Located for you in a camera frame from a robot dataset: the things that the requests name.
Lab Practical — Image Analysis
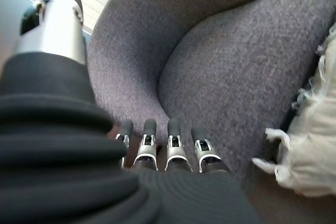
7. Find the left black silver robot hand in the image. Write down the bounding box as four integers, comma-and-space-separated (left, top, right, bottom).
0, 0, 263, 224

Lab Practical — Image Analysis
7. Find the white fringed cushion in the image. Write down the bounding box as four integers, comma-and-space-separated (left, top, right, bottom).
251, 22, 336, 199

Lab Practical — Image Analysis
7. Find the grey fabric armchair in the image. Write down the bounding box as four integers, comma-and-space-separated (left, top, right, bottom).
86, 0, 336, 192

